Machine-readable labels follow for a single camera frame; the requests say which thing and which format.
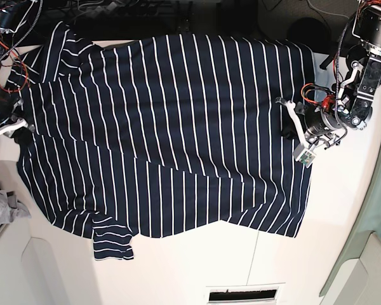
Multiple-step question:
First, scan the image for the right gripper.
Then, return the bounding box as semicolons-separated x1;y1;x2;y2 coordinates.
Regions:
0;98;35;146

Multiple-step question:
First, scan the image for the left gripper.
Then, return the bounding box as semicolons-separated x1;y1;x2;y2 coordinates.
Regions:
275;97;343;148

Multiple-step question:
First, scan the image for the navy white striped t-shirt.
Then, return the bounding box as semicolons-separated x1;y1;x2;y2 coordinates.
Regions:
17;22;315;260

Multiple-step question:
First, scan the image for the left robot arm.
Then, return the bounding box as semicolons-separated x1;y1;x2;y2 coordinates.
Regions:
276;1;381;151

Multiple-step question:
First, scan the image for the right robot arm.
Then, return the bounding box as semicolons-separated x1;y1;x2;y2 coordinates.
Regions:
0;1;43;138

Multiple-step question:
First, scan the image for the grey clothes pile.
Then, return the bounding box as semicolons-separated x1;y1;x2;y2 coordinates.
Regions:
0;187;31;227

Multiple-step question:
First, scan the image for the white slotted vent box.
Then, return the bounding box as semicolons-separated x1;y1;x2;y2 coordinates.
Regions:
204;283;285;305

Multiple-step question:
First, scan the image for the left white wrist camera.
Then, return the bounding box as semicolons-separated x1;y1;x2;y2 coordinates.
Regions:
293;144;316;168

